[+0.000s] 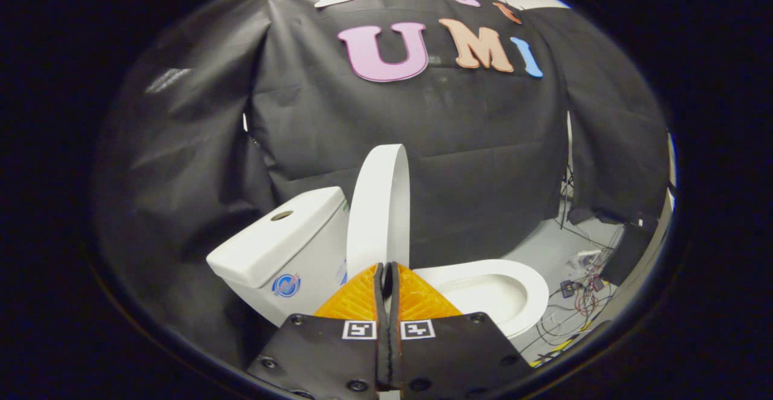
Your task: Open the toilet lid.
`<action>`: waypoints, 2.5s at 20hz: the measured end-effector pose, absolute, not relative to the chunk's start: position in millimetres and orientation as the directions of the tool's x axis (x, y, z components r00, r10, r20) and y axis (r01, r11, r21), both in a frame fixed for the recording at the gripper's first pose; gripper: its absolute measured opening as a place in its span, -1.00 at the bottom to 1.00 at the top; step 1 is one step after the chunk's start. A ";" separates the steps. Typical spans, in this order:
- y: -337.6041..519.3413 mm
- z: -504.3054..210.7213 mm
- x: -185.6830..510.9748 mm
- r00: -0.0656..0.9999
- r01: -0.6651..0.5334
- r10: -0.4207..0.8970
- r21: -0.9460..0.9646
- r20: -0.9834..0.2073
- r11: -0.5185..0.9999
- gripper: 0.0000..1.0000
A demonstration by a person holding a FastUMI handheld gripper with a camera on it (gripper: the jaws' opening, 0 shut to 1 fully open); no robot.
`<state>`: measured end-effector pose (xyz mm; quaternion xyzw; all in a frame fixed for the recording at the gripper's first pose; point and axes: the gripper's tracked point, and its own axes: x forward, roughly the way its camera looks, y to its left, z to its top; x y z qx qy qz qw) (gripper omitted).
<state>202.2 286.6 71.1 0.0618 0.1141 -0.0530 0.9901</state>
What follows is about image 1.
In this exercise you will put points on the white ceramic toilet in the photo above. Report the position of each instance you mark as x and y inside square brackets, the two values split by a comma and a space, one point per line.
[284, 243]

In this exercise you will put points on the yellow black hazard tape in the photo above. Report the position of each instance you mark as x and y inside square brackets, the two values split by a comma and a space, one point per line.
[552, 350]

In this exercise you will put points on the white power strip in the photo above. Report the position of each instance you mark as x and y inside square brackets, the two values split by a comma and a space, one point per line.
[587, 258]

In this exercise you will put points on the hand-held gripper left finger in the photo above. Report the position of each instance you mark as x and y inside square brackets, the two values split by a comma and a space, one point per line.
[326, 358]

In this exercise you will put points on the small black device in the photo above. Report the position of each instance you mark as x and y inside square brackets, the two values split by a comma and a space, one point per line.
[567, 289]

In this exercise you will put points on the white toilet lid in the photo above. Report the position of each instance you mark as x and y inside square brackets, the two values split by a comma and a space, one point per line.
[377, 206]

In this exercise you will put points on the white toilet seat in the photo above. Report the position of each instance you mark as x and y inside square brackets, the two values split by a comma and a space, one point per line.
[537, 294]

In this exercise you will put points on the black box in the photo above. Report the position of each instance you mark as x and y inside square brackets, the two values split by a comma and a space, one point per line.
[628, 255]

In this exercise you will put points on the black backdrop cloth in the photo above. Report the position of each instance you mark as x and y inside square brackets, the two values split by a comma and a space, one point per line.
[453, 146]

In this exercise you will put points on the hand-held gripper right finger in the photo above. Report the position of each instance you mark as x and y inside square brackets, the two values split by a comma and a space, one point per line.
[453, 358]

